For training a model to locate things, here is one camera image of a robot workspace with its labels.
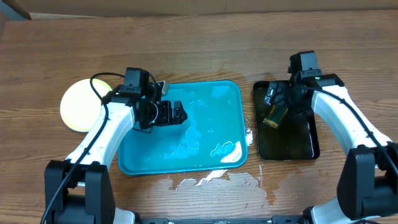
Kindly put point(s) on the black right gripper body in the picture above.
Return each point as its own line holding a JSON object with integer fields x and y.
{"x": 296, "y": 106}

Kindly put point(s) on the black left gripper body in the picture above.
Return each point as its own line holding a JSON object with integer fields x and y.
{"x": 157, "y": 114}

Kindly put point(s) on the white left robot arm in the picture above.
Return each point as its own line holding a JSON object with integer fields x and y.
{"x": 78, "y": 189}

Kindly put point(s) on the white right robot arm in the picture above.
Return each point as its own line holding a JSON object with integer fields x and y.
{"x": 367, "y": 187}

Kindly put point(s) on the yellow plate with sauce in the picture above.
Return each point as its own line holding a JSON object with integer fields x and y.
{"x": 80, "y": 106}

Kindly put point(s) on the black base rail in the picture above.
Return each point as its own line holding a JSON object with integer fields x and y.
{"x": 278, "y": 219}

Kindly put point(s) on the brown cardboard backdrop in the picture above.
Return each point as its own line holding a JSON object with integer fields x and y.
{"x": 121, "y": 8}

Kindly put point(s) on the teal plastic tray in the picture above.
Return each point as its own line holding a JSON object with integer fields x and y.
{"x": 213, "y": 136}

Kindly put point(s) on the green yellow sponge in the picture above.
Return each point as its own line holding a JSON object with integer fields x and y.
{"x": 275, "y": 115}

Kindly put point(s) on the black water tray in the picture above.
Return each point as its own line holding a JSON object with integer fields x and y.
{"x": 295, "y": 138}

